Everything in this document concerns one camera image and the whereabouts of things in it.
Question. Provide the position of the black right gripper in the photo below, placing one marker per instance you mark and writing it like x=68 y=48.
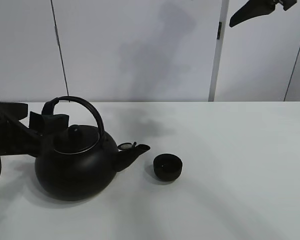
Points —
x=257 y=8

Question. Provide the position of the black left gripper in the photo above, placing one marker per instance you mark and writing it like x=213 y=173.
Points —
x=16 y=138

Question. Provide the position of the black teapot with handle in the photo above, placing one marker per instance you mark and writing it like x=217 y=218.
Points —
x=82 y=160

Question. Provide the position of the small black teacup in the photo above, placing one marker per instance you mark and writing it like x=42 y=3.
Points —
x=167 y=167

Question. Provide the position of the black wall hinge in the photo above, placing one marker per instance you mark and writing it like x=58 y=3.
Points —
x=219 y=30

